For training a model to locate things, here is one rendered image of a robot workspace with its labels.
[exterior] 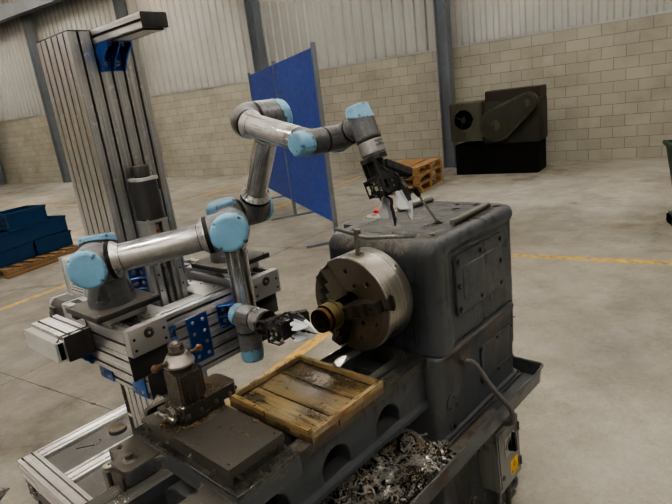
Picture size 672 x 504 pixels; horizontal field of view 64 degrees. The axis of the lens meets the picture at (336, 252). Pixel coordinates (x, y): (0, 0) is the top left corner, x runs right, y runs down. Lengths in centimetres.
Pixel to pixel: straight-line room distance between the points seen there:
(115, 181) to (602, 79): 1011
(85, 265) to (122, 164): 50
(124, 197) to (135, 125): 27
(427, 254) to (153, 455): 95
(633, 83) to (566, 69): 117
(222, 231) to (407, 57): 1099
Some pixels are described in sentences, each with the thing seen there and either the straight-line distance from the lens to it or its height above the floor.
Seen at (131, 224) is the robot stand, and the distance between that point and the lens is 210.
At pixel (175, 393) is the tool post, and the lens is 147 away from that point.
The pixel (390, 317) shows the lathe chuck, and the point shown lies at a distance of 164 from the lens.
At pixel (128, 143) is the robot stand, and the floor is 165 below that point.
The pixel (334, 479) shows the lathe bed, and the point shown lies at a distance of 163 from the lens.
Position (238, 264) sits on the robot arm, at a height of 123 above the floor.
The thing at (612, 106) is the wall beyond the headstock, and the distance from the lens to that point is 1137.
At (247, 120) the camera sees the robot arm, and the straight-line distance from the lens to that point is 181.
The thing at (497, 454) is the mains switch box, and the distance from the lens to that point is 225.
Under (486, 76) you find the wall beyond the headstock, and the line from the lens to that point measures 1182.
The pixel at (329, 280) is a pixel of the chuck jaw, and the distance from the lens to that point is 171.
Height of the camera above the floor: 171
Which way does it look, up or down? 16 degrees down
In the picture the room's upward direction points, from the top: 7 degrees counter-clockwise
